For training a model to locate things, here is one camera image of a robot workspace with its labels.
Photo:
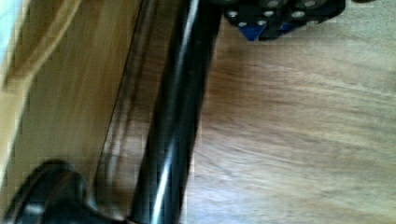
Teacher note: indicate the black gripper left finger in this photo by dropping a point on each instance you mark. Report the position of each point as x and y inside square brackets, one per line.
[267, 20]

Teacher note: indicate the black metal drawer handle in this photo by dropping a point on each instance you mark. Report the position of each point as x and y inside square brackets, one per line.
[55, 193]

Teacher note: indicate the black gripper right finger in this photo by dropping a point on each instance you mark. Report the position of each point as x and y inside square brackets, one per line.
[363, 1]

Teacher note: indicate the light wooden drawer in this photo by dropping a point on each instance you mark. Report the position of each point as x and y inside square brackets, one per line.
[67, 90]

